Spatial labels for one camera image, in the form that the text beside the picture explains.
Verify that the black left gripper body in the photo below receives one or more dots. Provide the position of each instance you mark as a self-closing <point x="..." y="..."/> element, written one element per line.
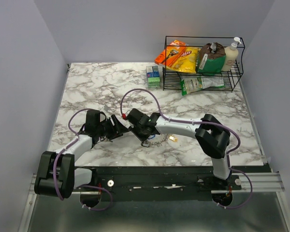
<point x="105" y="128"/>

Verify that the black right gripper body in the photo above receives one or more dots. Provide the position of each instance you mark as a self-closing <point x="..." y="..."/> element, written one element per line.
<point x="140" y="128"/>

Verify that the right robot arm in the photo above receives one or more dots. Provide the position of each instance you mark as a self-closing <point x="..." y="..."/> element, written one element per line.
<point x="211" y="135"/>

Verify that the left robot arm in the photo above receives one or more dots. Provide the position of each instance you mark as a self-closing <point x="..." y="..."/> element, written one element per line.
<point x="55" y="175"/>

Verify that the black key tag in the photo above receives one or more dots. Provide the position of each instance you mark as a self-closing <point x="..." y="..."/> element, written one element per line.
<point x="145" y="144"/>

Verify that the green sponge pack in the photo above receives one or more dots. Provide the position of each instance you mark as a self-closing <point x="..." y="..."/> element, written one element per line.
<point x="153" y="76"/>

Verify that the green white snack bag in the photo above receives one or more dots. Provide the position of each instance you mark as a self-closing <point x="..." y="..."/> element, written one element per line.
<point x="190" y="84"/>

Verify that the yellow chips bag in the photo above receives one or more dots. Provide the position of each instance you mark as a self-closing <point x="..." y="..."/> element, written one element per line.
<point x="187" y="61"/>

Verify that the orange razor package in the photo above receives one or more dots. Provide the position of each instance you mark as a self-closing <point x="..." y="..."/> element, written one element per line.
<point x="170" y="55"/>

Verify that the brown green coffee bag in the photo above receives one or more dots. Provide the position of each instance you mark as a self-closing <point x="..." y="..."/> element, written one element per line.
<point x="211" y="59"/>

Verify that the cream lotion pump bottle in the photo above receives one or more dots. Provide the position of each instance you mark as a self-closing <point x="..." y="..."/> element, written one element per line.
<point x="231" y="53"/>

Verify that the black mounting base rail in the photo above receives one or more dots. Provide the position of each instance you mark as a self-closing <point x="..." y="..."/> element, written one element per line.
<point x="169" y="194"/>

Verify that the black wire rack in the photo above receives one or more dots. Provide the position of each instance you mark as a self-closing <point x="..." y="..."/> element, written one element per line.
<point x="171" y="79"/>

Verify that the aluminium frame rail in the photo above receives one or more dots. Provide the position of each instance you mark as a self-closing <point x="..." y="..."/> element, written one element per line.
<point x="198" y="180"/>

